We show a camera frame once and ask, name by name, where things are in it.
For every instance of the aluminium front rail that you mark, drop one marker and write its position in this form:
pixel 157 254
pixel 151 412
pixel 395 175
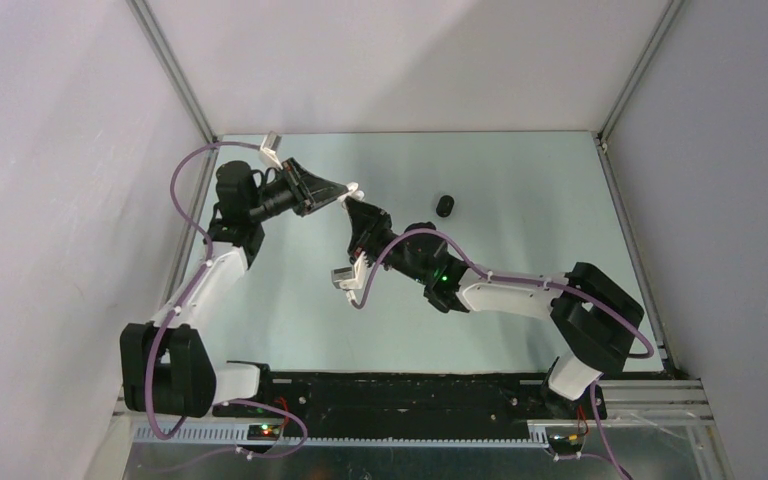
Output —
pixel 633 402

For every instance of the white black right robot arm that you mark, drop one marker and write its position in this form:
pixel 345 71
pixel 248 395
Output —
pixel 598 320

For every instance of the right controller board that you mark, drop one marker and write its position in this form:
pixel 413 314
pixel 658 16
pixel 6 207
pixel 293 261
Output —
pixel 571 441

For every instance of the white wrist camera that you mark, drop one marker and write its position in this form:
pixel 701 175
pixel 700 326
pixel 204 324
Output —
pixel 352 280
pixel 267 151

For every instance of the aluminium frame post left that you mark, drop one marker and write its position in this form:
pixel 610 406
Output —
pixel 147 20

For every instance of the left controller board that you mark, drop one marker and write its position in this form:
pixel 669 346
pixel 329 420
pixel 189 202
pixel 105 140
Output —
pixel 264 432

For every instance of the aluminium frame post right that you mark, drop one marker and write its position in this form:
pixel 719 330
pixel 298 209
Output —
pixel 650 49

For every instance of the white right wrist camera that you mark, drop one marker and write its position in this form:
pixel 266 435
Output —
pixel 352 280

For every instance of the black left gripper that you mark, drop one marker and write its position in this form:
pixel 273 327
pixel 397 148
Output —
pixel 307 190

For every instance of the black cylindrical cap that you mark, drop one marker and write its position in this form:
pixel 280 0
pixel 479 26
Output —
pixel 445 206

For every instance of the aluminium frame post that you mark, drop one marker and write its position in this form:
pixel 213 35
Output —
pixel 147 20
pixel 650 49

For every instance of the white earbud charging case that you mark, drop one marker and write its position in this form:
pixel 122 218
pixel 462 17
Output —
pixel 353 192

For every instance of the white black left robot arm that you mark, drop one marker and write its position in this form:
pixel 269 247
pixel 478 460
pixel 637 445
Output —
pixel 179 362

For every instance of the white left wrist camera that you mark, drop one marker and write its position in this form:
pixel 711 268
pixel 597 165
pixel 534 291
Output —
pixel 267 151

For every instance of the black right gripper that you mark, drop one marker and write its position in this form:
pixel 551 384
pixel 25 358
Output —
pixel 372 221

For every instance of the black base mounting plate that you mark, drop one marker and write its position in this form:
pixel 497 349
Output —
pixel 410 406

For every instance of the controller board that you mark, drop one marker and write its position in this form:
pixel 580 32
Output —
pixel 264 432
pixel 571 441

